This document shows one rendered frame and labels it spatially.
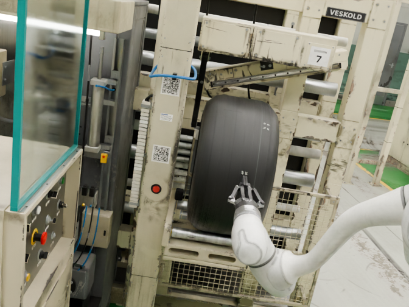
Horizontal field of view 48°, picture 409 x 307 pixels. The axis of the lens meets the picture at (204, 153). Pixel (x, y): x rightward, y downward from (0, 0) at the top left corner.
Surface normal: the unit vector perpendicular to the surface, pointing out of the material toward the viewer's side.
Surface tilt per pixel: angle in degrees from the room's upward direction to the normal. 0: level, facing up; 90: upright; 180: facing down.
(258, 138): 48
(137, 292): 90
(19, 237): 90
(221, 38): 90
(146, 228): 90
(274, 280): 105
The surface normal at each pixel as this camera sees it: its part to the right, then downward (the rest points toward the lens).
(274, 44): -0.02, 0.32
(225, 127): 0.11, -0.47
